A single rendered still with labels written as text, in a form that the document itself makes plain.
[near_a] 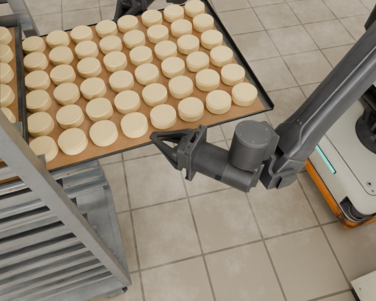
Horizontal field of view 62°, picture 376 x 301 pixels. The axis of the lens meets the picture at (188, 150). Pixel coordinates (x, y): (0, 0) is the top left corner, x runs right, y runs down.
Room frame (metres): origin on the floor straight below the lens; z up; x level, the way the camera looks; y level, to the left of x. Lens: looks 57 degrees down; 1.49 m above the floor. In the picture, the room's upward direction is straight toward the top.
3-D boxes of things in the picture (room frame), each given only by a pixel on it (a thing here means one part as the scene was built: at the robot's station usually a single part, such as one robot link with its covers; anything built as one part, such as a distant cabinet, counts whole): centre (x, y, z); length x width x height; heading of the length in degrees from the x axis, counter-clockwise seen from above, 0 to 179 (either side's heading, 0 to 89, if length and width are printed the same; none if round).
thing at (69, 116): (0.39, 0.23, 1.02); 0.05 x 0.05 x 0.02
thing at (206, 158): (0.29, -0.04, 1.01); 0.07 x 0.07 x 0.10; 63
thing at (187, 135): (0.32, 0.03, 1.00); 0.09 x 0.07 x 0.07; 63
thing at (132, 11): (0.74, 0.16, 1.00); 0.09 x 0.07 x 0.07; 153
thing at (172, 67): (0.52, 0.03, 1.02); 0.05 x 0.05 x 0.02
